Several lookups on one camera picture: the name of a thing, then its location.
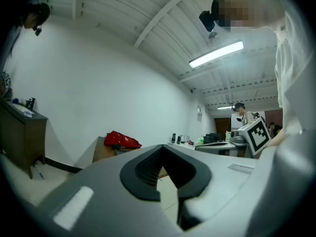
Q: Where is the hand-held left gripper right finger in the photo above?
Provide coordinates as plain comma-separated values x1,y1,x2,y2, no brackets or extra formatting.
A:
161,131,316,237

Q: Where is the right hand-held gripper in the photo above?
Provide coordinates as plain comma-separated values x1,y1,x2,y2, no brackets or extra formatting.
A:
229,117,272,157

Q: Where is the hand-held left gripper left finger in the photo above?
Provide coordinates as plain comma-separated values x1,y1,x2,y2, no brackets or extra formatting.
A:
37,144,185,237

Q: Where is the person's right forearm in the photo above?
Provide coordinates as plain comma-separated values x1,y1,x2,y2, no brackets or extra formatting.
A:
266,128,288,148

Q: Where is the white desk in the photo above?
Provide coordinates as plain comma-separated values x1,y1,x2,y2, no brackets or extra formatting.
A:
167,141,249,158

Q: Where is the brown wooden table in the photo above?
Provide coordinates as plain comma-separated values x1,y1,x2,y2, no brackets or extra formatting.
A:
92,136,143,164

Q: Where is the black bag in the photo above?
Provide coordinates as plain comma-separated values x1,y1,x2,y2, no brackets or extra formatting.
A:
202,133,224,144

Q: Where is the red backpack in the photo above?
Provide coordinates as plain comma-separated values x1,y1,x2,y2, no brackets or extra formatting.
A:
104,130,143,150

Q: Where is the blue white pen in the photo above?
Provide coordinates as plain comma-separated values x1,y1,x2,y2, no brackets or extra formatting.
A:
35,164,45,180

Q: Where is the person's white shirt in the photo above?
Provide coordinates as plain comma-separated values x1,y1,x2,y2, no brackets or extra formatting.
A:
274,8,316,138

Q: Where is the dark wooden cabinet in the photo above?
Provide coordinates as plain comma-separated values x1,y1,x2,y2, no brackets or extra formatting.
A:
0,97,49,180

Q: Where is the white paper sheet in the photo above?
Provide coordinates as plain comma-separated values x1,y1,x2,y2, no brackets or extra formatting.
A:
11,102,35,119

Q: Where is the black stand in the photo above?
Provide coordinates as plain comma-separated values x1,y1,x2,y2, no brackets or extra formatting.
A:
26,97,37,111

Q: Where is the person's head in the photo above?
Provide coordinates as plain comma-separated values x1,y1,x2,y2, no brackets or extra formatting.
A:
211,0,287,33

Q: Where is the black head-worn camera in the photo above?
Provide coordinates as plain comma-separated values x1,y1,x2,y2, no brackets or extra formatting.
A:
198,10,216,33

